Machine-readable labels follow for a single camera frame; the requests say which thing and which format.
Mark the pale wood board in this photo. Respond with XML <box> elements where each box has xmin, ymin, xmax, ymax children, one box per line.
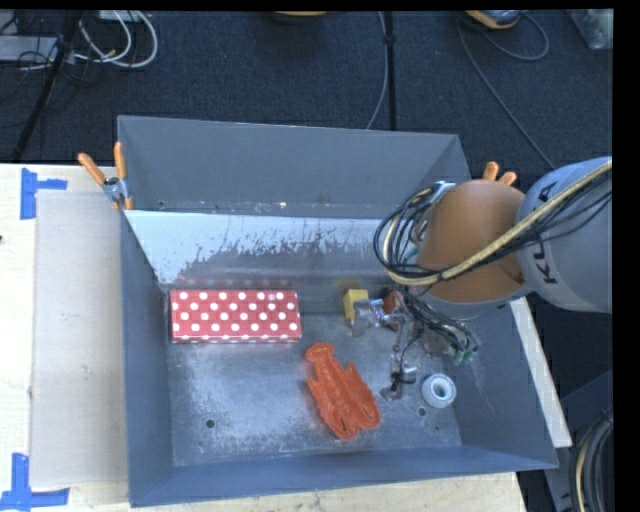
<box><xmin>28</xmin><ymin>189</ymin><xmax>574</xmax><ymax>494</ymax></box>

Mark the grey metal bin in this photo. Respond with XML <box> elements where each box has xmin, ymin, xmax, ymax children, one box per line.
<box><xmin>116</xmin><ymin>114</ymin><xmax>560</xmax><ymax>509</ymax></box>

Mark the red white-dotted box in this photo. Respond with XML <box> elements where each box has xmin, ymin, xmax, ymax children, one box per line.
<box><xmin>168</xmin><ymin>288</ymin><xmax>304</xmax><ymax>345</ymax></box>

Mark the orange toy lobster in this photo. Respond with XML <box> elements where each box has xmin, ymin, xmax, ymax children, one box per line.
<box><xmin>304</xmin><ymin>342</ymin><xmax>382</xmax><ymax>441</ymax></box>

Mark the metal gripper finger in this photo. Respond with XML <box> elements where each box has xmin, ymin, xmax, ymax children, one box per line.
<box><xmin>351</xmin><ymin>298</ymin><xmax>402</xmax><ymax>338</ymax></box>
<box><xmin>380</xmin><ymin>327</ymin><xmax>419</xmax><ymax>401</ymax></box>

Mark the white tape roll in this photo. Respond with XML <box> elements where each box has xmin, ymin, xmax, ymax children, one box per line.
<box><xmin>420</xmin><ymin>372</ymin><xmax>458</xmax><ymax>409</ymax></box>

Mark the yellow block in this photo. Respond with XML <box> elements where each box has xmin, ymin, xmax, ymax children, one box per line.
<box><xmin>342</xmin><ymin>288</ymin><xmax>370</xmax><ymax>321</ymax></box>

